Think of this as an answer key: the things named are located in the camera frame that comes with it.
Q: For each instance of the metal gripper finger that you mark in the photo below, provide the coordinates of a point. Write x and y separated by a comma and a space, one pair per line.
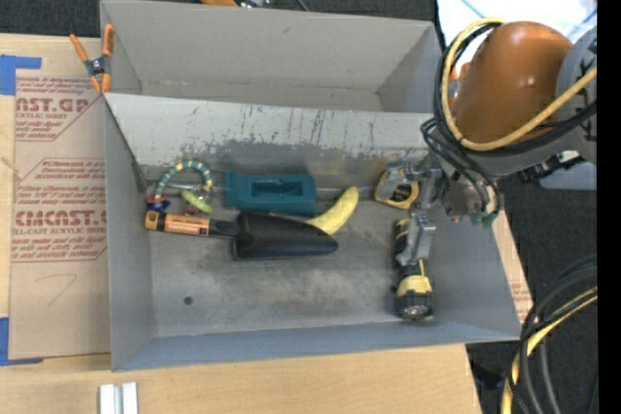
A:
406, 170
416, 240

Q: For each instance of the yellow and black tape measure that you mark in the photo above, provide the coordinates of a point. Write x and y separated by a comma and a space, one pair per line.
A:
400, 196

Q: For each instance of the yellow and black flashlight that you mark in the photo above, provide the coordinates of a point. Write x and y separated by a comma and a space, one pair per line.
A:
415, 292

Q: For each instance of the yellow banana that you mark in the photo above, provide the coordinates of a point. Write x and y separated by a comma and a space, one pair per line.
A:
337, 213

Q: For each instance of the teal plastic box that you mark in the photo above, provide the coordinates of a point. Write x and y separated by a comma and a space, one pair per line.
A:
271, 194

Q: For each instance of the grey metal bin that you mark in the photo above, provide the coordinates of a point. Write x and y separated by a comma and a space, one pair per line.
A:
271, 300

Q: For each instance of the brown cardboard board red print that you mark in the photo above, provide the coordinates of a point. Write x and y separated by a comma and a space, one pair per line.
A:
58, 296

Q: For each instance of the black cylinder on white bracket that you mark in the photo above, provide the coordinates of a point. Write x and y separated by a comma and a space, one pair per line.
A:
539, 169

